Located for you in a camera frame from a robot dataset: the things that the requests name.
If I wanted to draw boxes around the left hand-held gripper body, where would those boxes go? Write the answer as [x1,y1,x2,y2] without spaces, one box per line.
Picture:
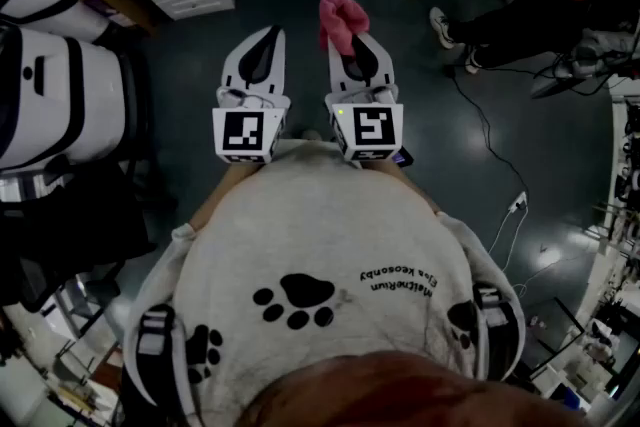
[212,84,292,165]

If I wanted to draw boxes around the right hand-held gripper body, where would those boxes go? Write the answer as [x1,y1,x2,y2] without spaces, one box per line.
[323,84,405,162]

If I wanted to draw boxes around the pink cloth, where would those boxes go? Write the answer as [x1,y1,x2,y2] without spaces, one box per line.
[318,0,372,57]

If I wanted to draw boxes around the person's left forearm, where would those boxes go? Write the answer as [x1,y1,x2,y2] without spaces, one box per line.
[189,162,261,232]

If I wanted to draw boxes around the person's right forearm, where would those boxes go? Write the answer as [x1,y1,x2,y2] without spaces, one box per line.
[379,160,442,216]

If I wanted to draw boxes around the person's grey paw-print shirt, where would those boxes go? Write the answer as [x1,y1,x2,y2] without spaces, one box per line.
[122,139,526,427]

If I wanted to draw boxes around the black bag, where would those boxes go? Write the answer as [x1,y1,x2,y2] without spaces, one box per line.
[0,159,157,312]

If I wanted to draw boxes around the white workbench with equipment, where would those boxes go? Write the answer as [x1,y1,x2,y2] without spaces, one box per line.
[574,89,640,416]

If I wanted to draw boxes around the black floor cable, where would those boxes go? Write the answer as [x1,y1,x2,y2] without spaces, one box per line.
[443,67,529,196]

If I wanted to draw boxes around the white cable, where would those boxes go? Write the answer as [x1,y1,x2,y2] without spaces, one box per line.
[487,208,529,299]

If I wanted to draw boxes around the tangle of black cables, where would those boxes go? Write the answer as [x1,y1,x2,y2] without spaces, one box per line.
[529,27,640,100]

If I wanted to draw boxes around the black shoulder strap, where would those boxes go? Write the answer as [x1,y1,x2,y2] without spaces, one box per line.
[130,303,177,416]
[472,282,522,376]

